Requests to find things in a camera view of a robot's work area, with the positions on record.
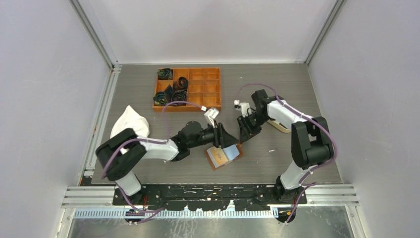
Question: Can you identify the orange wooden compartment box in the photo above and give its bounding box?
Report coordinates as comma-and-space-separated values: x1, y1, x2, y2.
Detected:
152, 67, 222, 112

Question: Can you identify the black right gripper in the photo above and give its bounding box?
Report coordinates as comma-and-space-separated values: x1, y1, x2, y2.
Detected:
237, 112, 271, 143

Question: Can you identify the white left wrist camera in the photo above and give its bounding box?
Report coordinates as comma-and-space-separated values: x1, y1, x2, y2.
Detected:
204, 108, 219, 128

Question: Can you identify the aluminium frame rail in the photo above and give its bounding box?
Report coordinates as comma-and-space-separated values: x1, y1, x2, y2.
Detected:
61, 184, 359, 219

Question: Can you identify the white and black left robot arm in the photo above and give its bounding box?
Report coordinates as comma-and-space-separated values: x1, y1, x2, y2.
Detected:
95, 121, 239, 205

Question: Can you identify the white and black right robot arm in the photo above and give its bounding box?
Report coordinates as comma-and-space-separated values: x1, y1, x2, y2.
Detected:
234, 89, 336, 204

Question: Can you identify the brown leather card holder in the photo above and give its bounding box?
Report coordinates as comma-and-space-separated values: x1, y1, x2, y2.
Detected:
205, 143, 244, 171

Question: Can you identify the beige oval tray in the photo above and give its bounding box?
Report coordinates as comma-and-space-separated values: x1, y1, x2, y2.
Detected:
267, 120, 291, 134

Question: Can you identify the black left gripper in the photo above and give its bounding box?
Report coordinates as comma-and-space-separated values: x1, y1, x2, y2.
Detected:
188, 119, 238, 148

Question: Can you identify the white cloth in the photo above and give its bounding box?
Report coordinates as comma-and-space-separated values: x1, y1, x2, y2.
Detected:
110, 105, 150, 138

